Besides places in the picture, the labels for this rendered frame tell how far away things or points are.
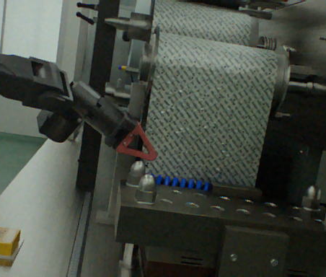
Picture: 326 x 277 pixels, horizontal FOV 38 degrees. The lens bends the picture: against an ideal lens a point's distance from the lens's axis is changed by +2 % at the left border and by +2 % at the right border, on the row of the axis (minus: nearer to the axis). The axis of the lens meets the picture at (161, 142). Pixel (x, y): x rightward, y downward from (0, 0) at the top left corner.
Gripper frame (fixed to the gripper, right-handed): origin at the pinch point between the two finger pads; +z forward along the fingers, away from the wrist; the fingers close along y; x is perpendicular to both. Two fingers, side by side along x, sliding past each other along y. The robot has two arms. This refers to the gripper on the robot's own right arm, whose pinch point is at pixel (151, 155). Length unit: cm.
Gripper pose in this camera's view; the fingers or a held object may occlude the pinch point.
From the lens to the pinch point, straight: 90.4
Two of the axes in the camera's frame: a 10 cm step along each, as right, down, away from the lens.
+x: 6.4, -7.6, -0.7
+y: 1.1, 1.8, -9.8
